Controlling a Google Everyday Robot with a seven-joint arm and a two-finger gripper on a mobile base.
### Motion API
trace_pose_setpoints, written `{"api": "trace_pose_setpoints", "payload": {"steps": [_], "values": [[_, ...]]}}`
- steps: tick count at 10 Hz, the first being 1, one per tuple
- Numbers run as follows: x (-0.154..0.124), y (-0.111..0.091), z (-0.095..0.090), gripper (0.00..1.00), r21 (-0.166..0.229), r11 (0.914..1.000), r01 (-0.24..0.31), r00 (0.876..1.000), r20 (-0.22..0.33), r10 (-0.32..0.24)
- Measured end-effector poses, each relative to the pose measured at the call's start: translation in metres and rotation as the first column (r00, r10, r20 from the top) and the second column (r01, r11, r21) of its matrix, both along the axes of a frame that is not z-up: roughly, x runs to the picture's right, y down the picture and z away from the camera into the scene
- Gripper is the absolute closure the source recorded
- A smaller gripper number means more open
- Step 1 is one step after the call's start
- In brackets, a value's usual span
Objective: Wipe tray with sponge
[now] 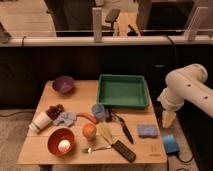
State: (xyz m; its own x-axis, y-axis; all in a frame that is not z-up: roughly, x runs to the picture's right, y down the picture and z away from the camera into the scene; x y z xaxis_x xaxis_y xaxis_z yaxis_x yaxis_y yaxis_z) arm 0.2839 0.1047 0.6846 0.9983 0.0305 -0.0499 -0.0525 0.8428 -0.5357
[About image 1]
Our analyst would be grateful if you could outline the bunch of dark grapes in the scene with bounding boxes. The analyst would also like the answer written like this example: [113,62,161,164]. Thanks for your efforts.
[46,104,65,120]

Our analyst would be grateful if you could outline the green plastic tray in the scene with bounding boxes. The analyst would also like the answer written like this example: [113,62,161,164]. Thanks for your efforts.
[97,74,149,109]

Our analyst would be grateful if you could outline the white horizontal rail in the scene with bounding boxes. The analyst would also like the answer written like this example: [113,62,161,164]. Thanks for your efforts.
[0,35,213,47]

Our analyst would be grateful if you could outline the black handled knife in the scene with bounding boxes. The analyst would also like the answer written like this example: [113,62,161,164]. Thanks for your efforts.
[112,113,134,144]

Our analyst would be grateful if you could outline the blue sponge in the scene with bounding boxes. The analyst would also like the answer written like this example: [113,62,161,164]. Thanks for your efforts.
[137,124,158,138]

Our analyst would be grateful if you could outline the red bowl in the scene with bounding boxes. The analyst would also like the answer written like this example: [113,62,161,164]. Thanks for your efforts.
[47,128,75,157]

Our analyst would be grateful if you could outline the black remote control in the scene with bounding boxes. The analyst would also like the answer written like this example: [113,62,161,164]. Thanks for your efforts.
[112,140,136,163]

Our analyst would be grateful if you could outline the blue crumpled cloth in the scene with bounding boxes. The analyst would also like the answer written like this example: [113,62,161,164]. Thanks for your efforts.
[53,112,77,127]

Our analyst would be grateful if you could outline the orange fruit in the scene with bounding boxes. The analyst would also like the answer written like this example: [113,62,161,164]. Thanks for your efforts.
[82,123,97,139]

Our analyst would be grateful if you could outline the small blue cup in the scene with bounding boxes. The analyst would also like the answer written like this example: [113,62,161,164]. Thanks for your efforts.
[91,104,106,121]

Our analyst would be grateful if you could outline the blue box on floor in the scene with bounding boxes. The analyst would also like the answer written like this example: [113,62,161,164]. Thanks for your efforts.
[163,134,180,154]

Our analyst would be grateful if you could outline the orange carrot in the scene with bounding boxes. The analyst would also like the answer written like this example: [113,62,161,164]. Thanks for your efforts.
[76,113,98,124]

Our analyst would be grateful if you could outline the purple bowl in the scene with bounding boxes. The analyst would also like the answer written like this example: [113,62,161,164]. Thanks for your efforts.
[52,76,74,94]

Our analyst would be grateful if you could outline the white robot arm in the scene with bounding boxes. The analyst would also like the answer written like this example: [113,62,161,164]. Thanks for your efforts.
[157,64,213,128]

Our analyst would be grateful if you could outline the wooden table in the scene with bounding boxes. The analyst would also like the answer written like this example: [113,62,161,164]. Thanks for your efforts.
[17,80,167,165]

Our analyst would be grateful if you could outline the white egg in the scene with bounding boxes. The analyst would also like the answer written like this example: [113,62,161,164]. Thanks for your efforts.
[58,140,70,152]

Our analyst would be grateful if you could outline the silver fork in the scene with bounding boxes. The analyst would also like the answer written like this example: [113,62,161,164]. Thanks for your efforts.
[81,145,112,154]

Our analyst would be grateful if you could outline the white paper cup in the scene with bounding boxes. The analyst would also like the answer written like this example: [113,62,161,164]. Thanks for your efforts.
[29,112,52,133]

